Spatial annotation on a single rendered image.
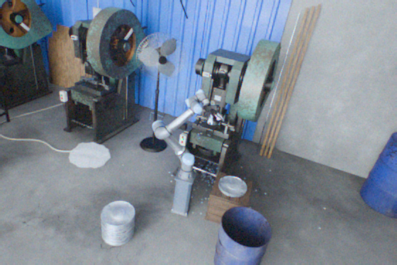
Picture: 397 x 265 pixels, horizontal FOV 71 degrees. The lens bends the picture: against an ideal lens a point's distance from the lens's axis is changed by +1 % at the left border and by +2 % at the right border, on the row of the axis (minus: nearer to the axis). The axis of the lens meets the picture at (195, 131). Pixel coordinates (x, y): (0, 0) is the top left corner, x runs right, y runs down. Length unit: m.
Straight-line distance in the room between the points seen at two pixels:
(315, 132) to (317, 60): 1.02
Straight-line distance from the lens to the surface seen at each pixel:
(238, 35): 4.08
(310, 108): 4.21
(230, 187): 2.87
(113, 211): 2.69
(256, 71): 2.57
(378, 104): 4.24
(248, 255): 2.37
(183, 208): 2.97
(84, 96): 3.94
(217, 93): 3.03
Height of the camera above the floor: 2.19
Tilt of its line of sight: 29 degrees down
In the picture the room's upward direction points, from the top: 9 degrees clockwise
